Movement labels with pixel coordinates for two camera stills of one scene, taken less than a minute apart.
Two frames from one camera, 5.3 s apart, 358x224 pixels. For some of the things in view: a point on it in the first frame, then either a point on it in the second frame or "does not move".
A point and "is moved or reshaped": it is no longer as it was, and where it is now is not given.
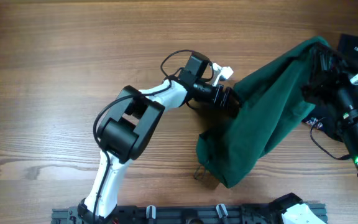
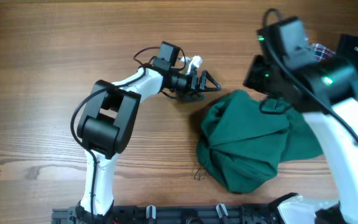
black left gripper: (223, 102) to (202, 81)
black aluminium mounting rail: (262, 215) does not move
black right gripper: (323, 79) to (255, 76)
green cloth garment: (273, 98) is moved or reshaped
